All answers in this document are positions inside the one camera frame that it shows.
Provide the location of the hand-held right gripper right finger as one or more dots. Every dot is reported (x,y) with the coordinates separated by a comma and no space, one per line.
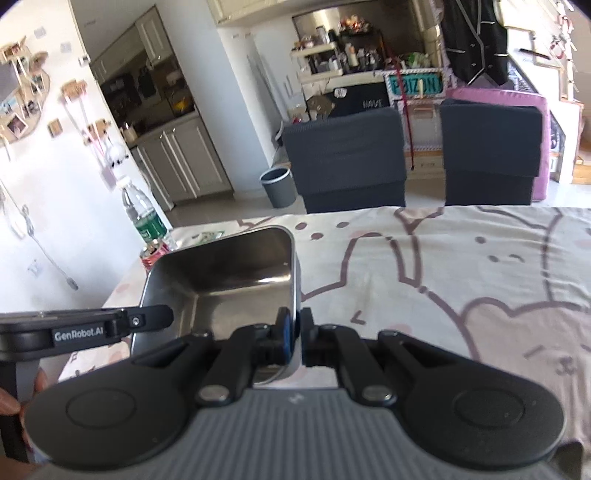
(308,341)

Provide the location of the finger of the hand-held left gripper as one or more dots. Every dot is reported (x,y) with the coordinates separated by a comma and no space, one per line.
(152,316)

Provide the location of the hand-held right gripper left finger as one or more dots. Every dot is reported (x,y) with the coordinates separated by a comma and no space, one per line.
(287,334)

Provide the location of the square stainless steel container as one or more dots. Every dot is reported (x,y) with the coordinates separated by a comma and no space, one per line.
(221,281)

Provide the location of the person's left hand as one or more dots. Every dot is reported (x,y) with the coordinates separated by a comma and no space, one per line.
(9,402)

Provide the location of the red drink can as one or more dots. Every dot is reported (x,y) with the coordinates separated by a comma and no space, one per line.
(153,254)

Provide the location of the clear water bottle green label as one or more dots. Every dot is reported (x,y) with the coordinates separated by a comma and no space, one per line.
(143,217)

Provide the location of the printed bear tablecloth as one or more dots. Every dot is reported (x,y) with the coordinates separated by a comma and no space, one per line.
(438,277)

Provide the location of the grey trash bin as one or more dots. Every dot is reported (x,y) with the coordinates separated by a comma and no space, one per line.
(278,187)

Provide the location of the grey kitchen cabinet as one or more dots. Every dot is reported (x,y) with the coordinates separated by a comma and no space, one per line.
(180,157)

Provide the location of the dark grey covered chair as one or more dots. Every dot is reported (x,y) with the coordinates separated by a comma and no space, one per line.
(491,152)
(346,157)

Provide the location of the brown cardboard ornament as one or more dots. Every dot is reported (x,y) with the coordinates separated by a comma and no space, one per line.
(321,106)

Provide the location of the black chalkboard cabinet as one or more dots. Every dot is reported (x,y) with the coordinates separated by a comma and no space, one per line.
(364,99)

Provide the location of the teal letter sign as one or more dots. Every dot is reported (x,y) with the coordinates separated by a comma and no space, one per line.
(413,84)

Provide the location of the shelf of bottles and jars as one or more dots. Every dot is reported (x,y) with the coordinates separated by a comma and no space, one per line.
(337,50)

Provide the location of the black vest with grey trim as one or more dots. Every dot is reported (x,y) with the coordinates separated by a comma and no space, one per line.
(471,41)

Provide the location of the wall photo collage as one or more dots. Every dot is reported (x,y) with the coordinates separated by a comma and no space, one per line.
(41,97)

